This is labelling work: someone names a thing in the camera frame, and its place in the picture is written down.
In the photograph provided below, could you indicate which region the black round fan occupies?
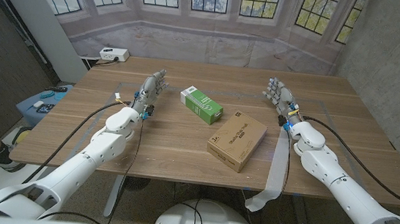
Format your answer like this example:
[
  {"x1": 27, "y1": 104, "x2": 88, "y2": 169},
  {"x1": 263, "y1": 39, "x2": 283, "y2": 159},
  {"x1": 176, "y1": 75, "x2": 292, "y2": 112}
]
[{"x1": 122, "y1": 176, "x2": 152, "y2": 193}]

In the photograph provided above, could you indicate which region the black remote control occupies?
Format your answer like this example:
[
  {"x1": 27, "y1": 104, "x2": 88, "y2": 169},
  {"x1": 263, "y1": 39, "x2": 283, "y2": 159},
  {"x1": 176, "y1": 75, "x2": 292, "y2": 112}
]
[{"x1": 44, "y1": 85, "x2": 68, "y2": 93}]

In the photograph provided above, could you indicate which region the blue stool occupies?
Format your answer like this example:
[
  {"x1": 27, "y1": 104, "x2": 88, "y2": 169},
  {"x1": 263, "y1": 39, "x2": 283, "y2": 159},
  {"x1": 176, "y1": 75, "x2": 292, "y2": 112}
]
[{"x1": 14, "y1": 79, "x2": 75, "y2": 130}]

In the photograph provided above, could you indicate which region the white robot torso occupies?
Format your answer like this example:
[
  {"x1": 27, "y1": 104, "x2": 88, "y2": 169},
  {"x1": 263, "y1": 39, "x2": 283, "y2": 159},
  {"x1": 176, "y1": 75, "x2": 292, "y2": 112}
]
[{"x1": 152, "y1": 195, "x2": 261, "y2": 224}]

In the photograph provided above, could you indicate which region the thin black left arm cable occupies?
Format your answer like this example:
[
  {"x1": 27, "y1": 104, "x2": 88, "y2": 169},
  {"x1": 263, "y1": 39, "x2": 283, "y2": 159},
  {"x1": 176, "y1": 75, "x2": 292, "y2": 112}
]
[{"x1": 37, "y1": 108, "x2": 146, "y2": 224}]

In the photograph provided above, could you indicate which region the white power strip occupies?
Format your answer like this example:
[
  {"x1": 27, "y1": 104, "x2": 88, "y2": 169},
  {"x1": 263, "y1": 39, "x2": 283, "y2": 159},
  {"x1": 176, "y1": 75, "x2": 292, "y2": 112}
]
[{"x1": 98, "y1": 46, "x2": 131, "y2": 63}]

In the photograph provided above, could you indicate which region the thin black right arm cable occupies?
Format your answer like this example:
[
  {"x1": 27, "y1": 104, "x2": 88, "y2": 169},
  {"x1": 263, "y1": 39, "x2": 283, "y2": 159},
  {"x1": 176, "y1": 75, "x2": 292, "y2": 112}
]
[{"x1": 279, "y1": 129, "x2": 295, "y2": 195}]

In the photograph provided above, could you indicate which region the printed window backdrop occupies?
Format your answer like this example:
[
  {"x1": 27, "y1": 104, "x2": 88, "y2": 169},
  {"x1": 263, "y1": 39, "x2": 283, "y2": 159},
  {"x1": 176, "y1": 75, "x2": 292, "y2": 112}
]
[{"x1": 16, "y1": 0, "x2": 368, "y2": 84}]

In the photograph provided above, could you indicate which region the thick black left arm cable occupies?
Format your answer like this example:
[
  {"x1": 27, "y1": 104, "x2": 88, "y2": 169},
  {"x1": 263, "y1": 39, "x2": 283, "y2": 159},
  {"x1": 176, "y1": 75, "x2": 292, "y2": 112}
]
[{"x1": 22, "y1": 92, "x2": 132, "y2": 193}]

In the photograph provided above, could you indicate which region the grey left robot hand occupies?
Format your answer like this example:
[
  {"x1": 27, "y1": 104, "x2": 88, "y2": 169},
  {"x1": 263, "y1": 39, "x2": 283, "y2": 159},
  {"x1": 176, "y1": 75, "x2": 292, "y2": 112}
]
[{"x1": 130, "y1": 66, "x2": 171, "y2": 117}]

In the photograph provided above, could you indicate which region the green straw box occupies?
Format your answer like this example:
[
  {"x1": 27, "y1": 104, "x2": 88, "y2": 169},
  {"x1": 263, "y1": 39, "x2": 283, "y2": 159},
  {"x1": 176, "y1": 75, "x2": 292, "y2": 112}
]
[{"x1": 177, "y1": 84, "x2": 226, "y2": 127}]

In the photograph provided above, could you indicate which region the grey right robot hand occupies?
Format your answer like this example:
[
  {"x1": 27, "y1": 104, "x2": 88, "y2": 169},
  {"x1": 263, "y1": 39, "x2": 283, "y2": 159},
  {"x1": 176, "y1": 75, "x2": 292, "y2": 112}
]
[{"x1": 259, "y1": 75, "x2": 308, "y2": 128}]

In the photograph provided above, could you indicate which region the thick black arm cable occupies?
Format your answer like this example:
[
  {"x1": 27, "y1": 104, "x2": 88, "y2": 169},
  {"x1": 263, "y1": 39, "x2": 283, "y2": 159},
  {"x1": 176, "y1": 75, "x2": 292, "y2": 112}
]
[
  {"x1": 294, "y1": 115, "x2": 400, "y2": 211},
  {"x1": 22, "y1": 92, "x2": 132, "y2": 193}
]

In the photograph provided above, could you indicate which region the white floor platform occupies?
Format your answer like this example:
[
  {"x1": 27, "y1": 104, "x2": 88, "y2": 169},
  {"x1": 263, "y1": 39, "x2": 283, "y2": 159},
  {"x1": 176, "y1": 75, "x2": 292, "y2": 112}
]
[{"x1": 0, "y1": 160, "x2": 48, "y2": 209}]

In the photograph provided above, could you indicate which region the brown cardboard box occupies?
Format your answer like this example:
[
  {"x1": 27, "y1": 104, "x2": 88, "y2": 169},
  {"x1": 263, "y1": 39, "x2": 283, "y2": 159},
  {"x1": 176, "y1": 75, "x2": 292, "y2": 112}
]
[{"x1": 204, "y1": 108, "x2": 270, "y2": 176}]

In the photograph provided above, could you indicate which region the grey table leg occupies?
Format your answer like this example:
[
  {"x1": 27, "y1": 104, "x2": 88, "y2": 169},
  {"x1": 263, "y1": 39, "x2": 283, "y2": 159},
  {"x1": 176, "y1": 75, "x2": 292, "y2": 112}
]
[
  {"x1": 288, "y1": 194, "x2": 315, "y2": 224},
  {"x1": 103, "y1": 173, "x2": 127, "y2": 219}
]

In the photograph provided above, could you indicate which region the black power cord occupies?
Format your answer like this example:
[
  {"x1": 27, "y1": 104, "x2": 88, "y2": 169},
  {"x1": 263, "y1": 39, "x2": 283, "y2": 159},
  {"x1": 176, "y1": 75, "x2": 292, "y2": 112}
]
[{"x1": 93, "y1": 54, "x2": 120, "y2": 69}]

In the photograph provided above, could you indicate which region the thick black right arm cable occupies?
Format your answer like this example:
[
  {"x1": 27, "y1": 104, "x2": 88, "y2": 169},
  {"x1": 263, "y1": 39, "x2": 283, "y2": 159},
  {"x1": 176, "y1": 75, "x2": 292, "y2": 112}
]
[{"x1": 294, "y1": 115, "x2": 400, "y2": 211}]

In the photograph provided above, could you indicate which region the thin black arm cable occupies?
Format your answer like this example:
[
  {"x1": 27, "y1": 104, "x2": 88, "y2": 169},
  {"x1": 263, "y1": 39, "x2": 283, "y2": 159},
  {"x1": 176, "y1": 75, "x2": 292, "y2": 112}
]
[
  {"x1": 37, "y1": 108, "x2": 146, "y2": 224},
  {"x1": 279, "y1": 129, "x2": 295, "y2": 195}
]

